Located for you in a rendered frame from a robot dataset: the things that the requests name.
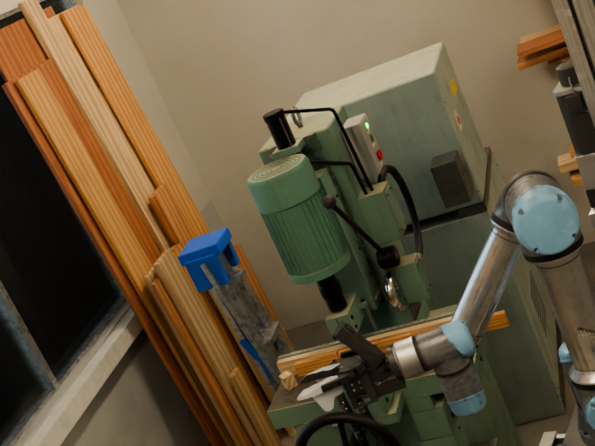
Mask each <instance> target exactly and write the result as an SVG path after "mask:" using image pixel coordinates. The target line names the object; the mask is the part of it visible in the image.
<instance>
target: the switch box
mask: <svg viewBox="0 0 595 446"><path fill-rule="evenodd" d="M365 122H366V123H368V128H369V130H370V131H369V133H368V134H367V129H366V127H365ZM344 129H345V132H346V133H347V135H348V137H349V139H350V141H351V143H352V146H353V148H354V149H355V151H356V153H357V156H358V158H359V161H360V163H361V164H362V166H363V168H364V170H365V172H366V174H367V177H371V176H375V175H377V174H379V173H380V171H381V170H382V168H383V165H384V163H385V159H384V158H383V159H382V165H380V162H381V160H380V159H379V158H378V157H377V151H378V150H381V149H380V147H379V144H378V142H377V140H376V138H375V134H374V132H373V129H372V127H371V125H370V123H369V121H368V118H367V115H366V114H365V113H363V114H360V115H358V116H356V117H353V118H350V119H347V120H346V121H345V123H344ZM340 131H341V130H340ZM341 134H342V136H343V138H344V135H343V133H342V131H341ZM369 135H372V136H373V137H374V142H375V146H374V147H373V145H372V144H373V142H371V140H370V137H369ZM344 141H345V144H346V146H347V148H348V151H349V152H350V154H351V157H352V160H353V163H354V164H355V167H356V169H357V171H358V174H359V177H360V178H361V179H362V180H363V179H365V178H364V176H363V174H362V172H361V171H360V169H359V166H358V164H357V162H356V160H355V158H354V156H353V154H352V151H351V149H350V147H349V145H348V143H347V141H346V140H345V138H344Z"/></svg>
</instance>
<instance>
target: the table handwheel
mask: <svg viewBox="0 0 595 446"><path fill-rule="evenodd" d="M344 423H347V424H353V425H357V426H360V427H364V428H366V429H364V430H362V431H363V433H364V435H365V437H366V434H367V430H370V431H372V432H374V433H375V434H377V435H379V436H380V437H381V438H382V439H383V440H384V441H386V443H387V444H388V446H402V445H401V443H400V442H399V440H398V439H397V437H396V436H395V435H394V434H393V433H392V432H391V431H390V430H389V429H388V428H387V427H385V426H384V425H383V424H381V423H379V422H378V421H376V420H374V419H371V418H369V417H367V416H365V415H361V414H358V413H354V412H346V411H339V412H331V413H327V414H324V415H321V416H320V417H318V418H316V419H313V420H312V421H310V422H309V423H308V424H307V425H306V426H305V427H304V428H303V429H302V431H301V432H300V434H299V435H298V437H297V441H296V444H295V446H306V445H307V442H308V440H309V439H310V437H311V436H312V435H313V434H314V433H315V432H316V431H317V430H319V429H320V428H322V427H325V426H328V425H332V424H337V425H338V429H339V433H340V435H341V439H342V444H343V446H361V445H360V444H359V442H358V441H357V440H356V439H357V438H355V435H354V433H353V432H352V436H351V439H350V441H348V438H347V434H346V431H345V426H344Z"/></svg>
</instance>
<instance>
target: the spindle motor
mask: <svg viewBox="0 0 595 446"><path fill-rule="evenodd" d="M247 186H248V188H249V190H250V192H251V195H252V197H253V199H254V202H255V204H256V205H257V207H258V209H259V212H260V214H261V217H262V219H263V220H264V222H265V224H266V226H267V230H268V232H269V234H270V235H271V237H272V240H273V242H274V245H275V247H276V248H277V251H278V253H279V255H280V257H281V259H282V262H283V264H284V266H285V268H286V270H287V272H288V275H289V277H290V279H291V281H292V283H294V284H297V285H305V284H310V283H314V282H316V281H321V280H323V279H326V278H328V277H329V276H331V275H333V274H334V273H337V272H338V271H340V270H341V269H342V268H344V267H345V266H346V265H347V264H348V263H349V261H350V260H351V257H352V256H351V253H350V251H349V250H348V247H347V245H346V243H345V241H344V238H343V236H342V233H341V231H340V229H339V227H338V225H337V223H336V220H335V217H334V215H333V213H332V211H331V209H327V208H325V207H324V206H323V203H322V200H323V198H324V196H325V195H324V193H323V191H322V188H321V185H320V183H319V181H318V179H317V176H316V174H315V172H314V170H313V167H312V165H311V162H310V160H309V158H308V157H307V156H305V155H304V154H295V155H290V156H287V157H285V158H280V159H277V160H275V161H274V162H272V163H270V164H268V165H265V166H263V167H261V168H260V169H258V170H257V171H256V172H255V173H253V174H252V175H251V176H250V177H249V178H248V182H247Z"/></svg>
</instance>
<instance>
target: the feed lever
mask: <svg viewBox="0 0 595 446"><path fill-rule="evenodd" d="M322 203H323V206H324V207H325V208H327V209H333V210H334V211H335V212H337V213H338V214H339V215H340V216H341V217H342V218H343V219H344V220H345V221H346V222H347V223H348V224H349V225H350V226H352V227H353V228H354V229H355V230H356V231H357V232H358V233H359V234H360V235H361V236H362V237H363V238H364V239H366V240H367V241H368V242H369V243H370V244H371V245H372V246H373V247H374V248H375V249H376V250H377V252H376V259H377V262H378V265H379V266H380V267H381V268H382V269H383V270H385V269H389V268H392V267H395V266H398V265H399V264H400V256H399V253H398V249H397V248H396V247H395V246H394V245H391V246H388V247H385V248H382V247H381V246H379V245H378V244H377V243H376V242H375V241H374V240H373V239H372V238H371V237H370V236H369V235H368V234H367V233H366V232H365V231H364V230H363V229H361V228H360V227H359V226H358V225H357V224H356V223H355V222H354V221H353V220H352V219H351V218H350V217H349V216H348V215H347V214H346V213H345V212H344V211H342V210H341V209H340V208H339V207H338V206H337V205H336V199H335V198H334V197H333V196H332V195H327V196H324V198H323V200H322Z"/></svg>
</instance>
